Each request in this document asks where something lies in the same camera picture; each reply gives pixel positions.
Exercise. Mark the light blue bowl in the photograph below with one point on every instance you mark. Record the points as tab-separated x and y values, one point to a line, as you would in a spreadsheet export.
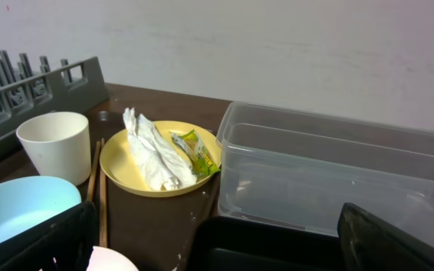
29	201

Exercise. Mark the yellow plastic plate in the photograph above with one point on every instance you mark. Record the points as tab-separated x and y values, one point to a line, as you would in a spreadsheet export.
118	164

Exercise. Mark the green snack wrapper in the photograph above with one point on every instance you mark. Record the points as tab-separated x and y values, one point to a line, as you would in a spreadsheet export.
201	159

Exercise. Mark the white plastic cup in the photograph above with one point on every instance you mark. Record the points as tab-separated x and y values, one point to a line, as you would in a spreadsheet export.
58	144

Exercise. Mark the pink white bowl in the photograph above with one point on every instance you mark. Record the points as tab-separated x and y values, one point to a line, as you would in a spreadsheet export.
106	259

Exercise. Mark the grey plastic dish rack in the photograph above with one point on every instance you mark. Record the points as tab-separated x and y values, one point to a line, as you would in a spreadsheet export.
25	93

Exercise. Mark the wooden chopstick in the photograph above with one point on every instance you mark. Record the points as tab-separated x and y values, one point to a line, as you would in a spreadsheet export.
103	216
92	178

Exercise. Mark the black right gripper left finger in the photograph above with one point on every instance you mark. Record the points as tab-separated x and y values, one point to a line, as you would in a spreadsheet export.
63	242

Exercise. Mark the white paper napkin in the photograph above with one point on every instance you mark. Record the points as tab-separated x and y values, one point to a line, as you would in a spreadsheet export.
157	161

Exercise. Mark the dark brown serving tray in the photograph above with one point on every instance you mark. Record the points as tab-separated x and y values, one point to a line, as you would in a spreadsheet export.
155	233

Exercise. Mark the clear plastic waste bin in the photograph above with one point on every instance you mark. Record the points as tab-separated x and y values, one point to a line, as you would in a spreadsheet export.
297	169

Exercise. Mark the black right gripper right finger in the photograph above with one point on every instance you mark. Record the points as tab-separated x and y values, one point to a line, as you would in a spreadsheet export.
370	243

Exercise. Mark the black waste tray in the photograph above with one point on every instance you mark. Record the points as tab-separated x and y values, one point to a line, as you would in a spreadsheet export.
223	244

